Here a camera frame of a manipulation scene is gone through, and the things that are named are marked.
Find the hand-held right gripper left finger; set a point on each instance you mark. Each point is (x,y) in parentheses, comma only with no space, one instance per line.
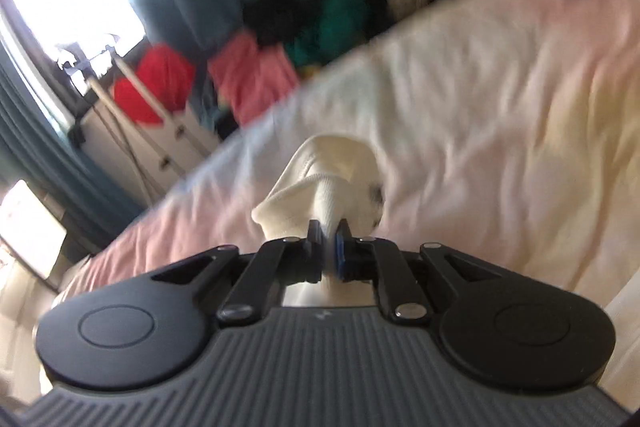
(314,252)

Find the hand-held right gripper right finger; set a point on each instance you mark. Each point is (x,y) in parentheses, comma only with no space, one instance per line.
(341,252)

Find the cream sweatpants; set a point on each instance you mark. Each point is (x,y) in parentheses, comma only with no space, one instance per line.
(320,177)

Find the pink cloth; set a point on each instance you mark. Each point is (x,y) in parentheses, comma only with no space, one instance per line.
(255,77)

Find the bed with pastel sheet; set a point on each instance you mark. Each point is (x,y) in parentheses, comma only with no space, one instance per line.
(475,107)

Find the green cloth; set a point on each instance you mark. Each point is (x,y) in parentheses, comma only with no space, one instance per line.
(340,22)

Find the red cloth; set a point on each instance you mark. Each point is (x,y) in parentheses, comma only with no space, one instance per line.
(155,82)

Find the black cloth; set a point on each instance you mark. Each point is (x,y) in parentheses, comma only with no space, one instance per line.
(280,19)

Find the garment steamer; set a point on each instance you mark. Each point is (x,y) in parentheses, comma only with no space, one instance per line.
(125,82)

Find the white and black chair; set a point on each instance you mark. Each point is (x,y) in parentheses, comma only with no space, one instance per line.
(30,227)

